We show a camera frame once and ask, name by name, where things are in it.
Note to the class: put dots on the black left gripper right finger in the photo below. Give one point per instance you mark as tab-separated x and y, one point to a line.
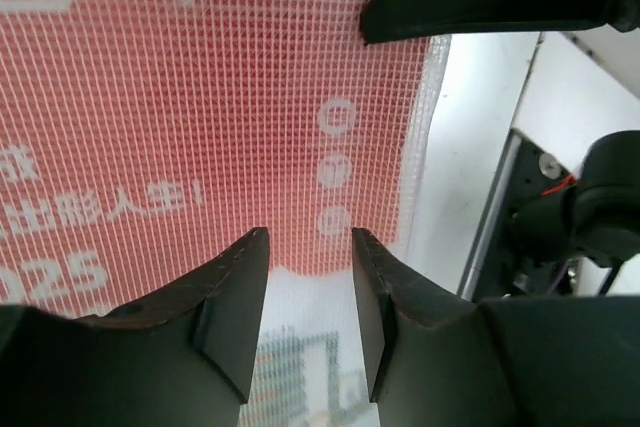
434	359

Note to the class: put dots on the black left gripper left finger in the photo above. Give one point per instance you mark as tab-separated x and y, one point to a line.
182	355

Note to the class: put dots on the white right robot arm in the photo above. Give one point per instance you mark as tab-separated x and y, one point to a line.
532	227

